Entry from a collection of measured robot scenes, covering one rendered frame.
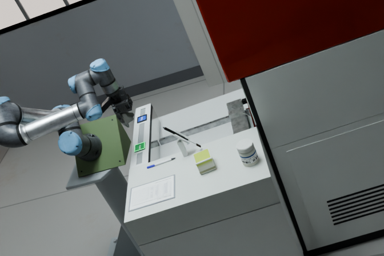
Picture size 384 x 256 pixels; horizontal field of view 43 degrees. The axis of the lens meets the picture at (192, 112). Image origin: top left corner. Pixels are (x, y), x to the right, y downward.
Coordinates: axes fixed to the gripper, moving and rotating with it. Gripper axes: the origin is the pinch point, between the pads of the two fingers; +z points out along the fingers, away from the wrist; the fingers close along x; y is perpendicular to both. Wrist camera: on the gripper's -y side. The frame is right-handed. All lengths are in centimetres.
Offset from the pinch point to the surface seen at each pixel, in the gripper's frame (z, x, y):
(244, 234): 40, -50, 40
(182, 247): 37, -50, 13
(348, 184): 64, -16, 91
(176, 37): 63, 238, 7
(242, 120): 23, 6, 52
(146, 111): 14.6, 32.9, 3.1
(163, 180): 13.8, -32.1, 13.7
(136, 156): 14.7, -6.2, -0.7
